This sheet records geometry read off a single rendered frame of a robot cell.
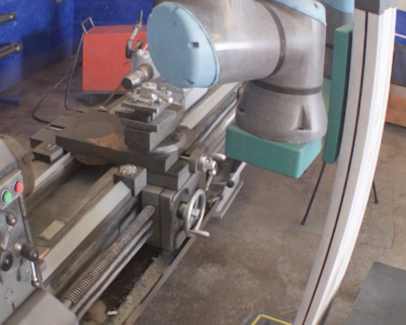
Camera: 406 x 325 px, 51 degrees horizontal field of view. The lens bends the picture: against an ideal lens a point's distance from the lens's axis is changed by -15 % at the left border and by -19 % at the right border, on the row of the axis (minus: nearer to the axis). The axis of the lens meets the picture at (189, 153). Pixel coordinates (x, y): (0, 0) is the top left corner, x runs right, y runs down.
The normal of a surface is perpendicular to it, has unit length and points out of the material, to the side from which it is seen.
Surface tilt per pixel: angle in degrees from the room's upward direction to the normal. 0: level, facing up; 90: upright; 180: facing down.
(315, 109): 70
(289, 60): 109
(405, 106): 90
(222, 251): 0
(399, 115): 90
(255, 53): 91
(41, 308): 32
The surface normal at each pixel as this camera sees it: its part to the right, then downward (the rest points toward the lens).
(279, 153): -0.54, 0.36
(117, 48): -0.04, 0.46
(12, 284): 0.93, 0.20
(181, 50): -0.83, 0.30
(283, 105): -0.18, 0.11
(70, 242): 0.57, -0.60
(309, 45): 0.54, 0.40
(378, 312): 0.04, -0.89
